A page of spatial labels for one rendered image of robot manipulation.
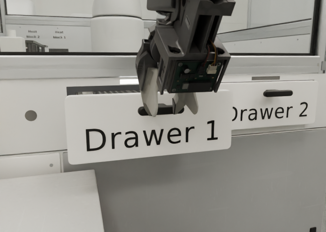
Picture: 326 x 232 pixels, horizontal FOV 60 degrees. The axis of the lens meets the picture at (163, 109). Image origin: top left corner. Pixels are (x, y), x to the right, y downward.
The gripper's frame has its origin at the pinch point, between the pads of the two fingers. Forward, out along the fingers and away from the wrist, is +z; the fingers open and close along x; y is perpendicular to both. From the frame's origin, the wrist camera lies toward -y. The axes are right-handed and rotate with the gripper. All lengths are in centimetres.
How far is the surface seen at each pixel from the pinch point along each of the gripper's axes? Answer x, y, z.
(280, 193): 39, 2, 34
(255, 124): 28.3, -8.2, 16.4
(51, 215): -17.1, 9.2, 12.6
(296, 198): 44, 3, 36
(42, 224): -18.0, 10.8, 11.4
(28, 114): -21.9, -12.5, 13.3
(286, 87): 36.4, -13.1, 9.3
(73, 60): -12.9, -18.2, 4.8
